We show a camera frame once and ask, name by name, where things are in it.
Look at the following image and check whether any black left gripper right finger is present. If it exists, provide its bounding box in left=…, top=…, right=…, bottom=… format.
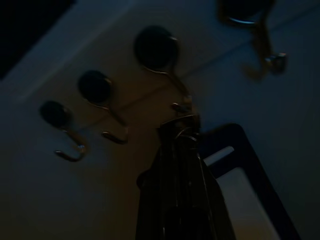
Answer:
left=178, top=138, right=236, bottom=240

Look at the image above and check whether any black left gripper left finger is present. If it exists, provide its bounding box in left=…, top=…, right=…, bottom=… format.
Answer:
left=136, top=122, right=181, bottom=240

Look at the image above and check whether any key ring with black card holder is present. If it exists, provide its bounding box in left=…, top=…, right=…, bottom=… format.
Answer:
left=172, top=113, right=302, bottom=240

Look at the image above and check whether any brass wall hook black base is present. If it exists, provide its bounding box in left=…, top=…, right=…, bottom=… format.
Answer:
left=77, top=69, right=130, bottom=145
left=217, top=0, right=288, bottom=81
left=133, top=24, right=195, bottom=113
left=38, top=99, right=88, bottom=163

